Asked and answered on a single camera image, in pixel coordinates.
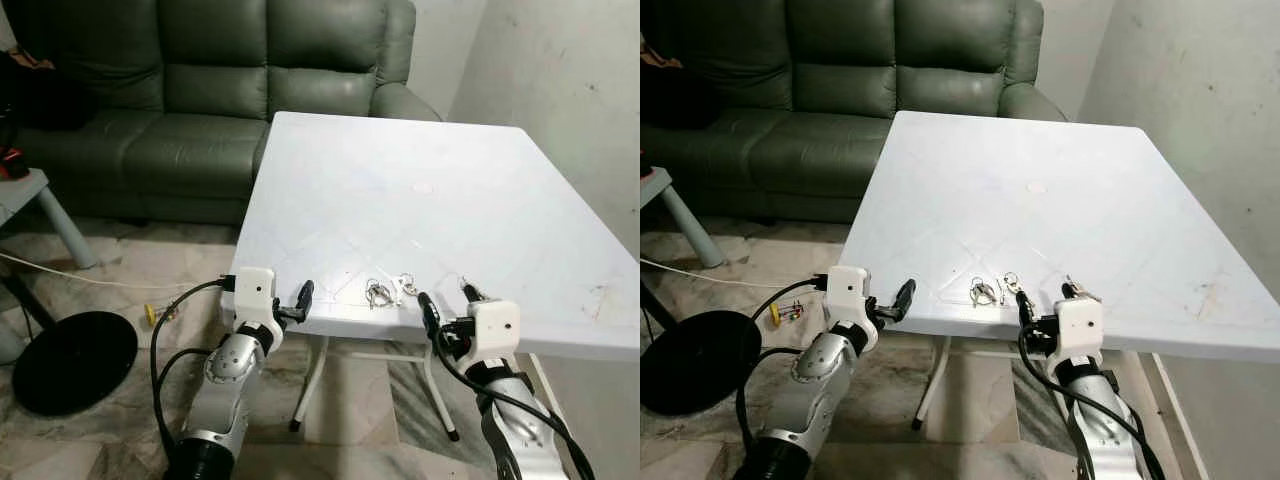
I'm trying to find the white plastic table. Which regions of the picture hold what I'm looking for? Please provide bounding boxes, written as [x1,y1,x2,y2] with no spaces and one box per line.
[222,110,641,442]
[838,110,1280,433]

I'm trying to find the green leather sofa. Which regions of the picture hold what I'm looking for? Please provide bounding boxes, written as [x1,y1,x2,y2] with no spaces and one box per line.
[0,0,443,227]
[640,0,1069,225]

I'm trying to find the black round stand base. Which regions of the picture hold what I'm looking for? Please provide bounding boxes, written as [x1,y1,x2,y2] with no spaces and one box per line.
[12,311,139,418]
[640,309,740,418]

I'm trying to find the grey plastic stool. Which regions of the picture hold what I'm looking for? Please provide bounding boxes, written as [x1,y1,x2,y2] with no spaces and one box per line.
[0,167,100,271]
[640,165,730,270]

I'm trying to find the black bag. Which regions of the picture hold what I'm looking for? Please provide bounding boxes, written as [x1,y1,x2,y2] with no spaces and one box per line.
[640,40,723,130]
[0,45,98,132]

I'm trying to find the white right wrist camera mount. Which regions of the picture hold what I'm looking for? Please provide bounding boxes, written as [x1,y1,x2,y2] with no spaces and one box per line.
[1054,297,1105,362]
[465,299,522,364]

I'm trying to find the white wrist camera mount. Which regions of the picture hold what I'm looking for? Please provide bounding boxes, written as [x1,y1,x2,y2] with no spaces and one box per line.
[465,299,522,364]
[232,266,282,337]
[1054,297,1105,362]
[826,264,880,341]

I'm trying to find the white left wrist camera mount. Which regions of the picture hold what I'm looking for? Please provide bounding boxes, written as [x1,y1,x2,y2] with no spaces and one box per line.
[232,266,282,337]
[826,264,880,341]

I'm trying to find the silver key bunch with ring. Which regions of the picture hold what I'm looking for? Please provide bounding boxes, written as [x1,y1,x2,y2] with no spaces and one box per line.
[968,271,1032,308]
[365,274,422,310]

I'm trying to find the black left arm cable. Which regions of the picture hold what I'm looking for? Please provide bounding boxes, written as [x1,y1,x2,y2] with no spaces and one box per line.
[149,277,237,463]
[735,274,831,446]

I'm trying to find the white floor cable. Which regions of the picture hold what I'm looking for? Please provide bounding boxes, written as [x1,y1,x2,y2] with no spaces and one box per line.
[640,257,831,292]
[0,251,237,294]

